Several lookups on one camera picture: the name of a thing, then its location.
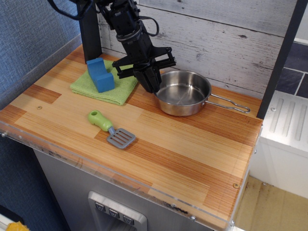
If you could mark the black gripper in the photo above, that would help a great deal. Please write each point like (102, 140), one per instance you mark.
(143, 55)

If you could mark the stainless steel pan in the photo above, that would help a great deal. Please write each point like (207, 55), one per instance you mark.
(185, 93)

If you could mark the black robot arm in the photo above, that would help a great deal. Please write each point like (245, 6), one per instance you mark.
(121, 15)

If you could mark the green folded cloth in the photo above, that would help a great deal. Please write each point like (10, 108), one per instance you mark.
(123, 87)

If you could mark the clear acrylic edge guard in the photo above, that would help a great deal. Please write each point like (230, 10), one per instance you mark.
(193, 170)

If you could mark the blue wooden block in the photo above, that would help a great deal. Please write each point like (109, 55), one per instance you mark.
(101, 78)

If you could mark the silver dispenser panel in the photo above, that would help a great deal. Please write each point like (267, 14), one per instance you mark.
(110, 215)

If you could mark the white ridged appliance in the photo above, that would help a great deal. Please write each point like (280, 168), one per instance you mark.
(281, 153)

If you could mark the yellow object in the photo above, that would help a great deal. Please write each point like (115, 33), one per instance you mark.
(17, 226)

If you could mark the green handled grey spatula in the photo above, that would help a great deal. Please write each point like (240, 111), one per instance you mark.
(120, 138)

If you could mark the black right post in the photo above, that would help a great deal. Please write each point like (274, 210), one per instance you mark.
(288, 40)

